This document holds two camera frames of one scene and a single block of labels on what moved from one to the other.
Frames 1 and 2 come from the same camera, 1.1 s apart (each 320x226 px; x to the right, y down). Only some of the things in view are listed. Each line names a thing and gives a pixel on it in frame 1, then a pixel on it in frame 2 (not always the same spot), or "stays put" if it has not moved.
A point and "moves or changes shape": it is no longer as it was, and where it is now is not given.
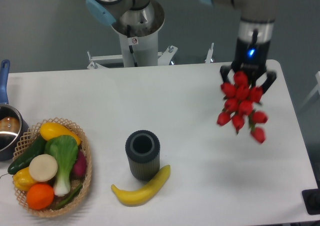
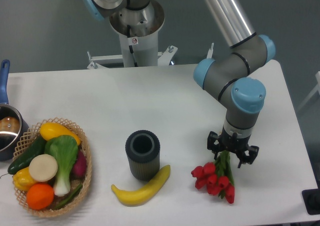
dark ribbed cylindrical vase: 143,149 stays put
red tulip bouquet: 240,100 moves or changes shape
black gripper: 250,58 → 234,143
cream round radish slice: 43,168 stays put
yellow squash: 48,130 stays put
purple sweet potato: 80,167 stays put
